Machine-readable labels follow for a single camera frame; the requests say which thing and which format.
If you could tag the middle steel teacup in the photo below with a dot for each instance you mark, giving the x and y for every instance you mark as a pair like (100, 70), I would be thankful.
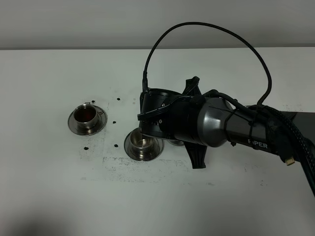
(140, 141)

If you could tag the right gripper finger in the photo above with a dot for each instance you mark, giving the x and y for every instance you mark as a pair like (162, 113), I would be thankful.
(196, 154)
(192, 87)

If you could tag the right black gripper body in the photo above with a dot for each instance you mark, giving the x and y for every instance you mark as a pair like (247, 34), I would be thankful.
(170, 115)

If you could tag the steel saucer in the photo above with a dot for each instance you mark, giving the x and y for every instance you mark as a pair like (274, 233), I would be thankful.
(143, 155)
(101, 123)

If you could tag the middle steel saucer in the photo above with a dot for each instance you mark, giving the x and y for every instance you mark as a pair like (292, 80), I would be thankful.
(143, 155)

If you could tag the stainless steel teapot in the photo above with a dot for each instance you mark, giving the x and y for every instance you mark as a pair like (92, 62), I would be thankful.
(172, 142)

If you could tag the steel teacup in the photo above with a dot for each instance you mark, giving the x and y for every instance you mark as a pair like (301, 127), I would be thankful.
(85, 116)
(140, 141)

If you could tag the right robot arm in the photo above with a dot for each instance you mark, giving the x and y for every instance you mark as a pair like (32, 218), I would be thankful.
(212, 119)

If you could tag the left steel saucer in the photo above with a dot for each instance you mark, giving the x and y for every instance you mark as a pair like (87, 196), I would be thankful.
(101, 123)

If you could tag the left steel teacup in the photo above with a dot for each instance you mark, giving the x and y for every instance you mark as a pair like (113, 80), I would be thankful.
(85, 116)

